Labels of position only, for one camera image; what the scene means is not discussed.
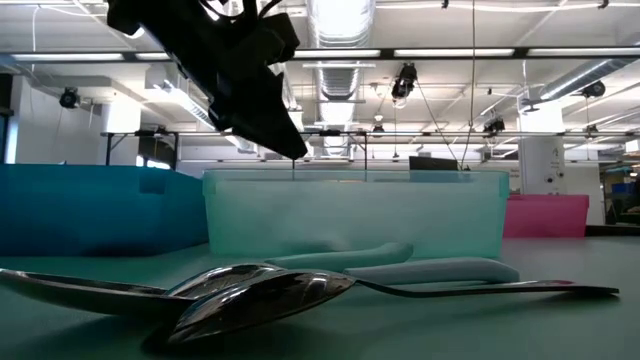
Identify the blue plastic bin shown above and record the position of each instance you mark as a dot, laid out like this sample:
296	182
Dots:
95	210

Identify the pink plastic bin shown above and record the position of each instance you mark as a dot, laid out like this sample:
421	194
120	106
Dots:
545	215

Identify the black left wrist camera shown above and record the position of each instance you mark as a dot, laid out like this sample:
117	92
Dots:
280	37

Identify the long ceiling light strip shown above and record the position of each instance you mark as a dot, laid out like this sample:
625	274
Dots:
450	52

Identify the black ceiling spotlight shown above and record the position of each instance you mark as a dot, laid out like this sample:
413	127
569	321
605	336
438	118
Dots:
494	125
69	97
593	89
404	80

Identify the silver slanted duct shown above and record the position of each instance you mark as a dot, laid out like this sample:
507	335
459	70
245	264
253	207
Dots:
580	77

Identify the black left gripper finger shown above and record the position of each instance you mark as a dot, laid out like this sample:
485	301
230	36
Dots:
265	125

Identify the silver round ventilation duct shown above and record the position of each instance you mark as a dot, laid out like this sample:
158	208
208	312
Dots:
340	80

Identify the pile of loose spoons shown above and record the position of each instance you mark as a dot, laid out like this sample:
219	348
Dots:
450	325

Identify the white round column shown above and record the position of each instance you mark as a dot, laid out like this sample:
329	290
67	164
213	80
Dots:
542	150

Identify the translucent teal plastic bin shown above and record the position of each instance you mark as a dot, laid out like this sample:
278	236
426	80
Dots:
350	215

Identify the silver metal spoon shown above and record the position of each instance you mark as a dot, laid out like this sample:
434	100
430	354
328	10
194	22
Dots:
260	305

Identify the dark background monitor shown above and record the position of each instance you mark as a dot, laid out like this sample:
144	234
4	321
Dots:
432	163

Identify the background storage shelf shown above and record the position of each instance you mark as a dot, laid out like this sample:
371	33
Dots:
620	200

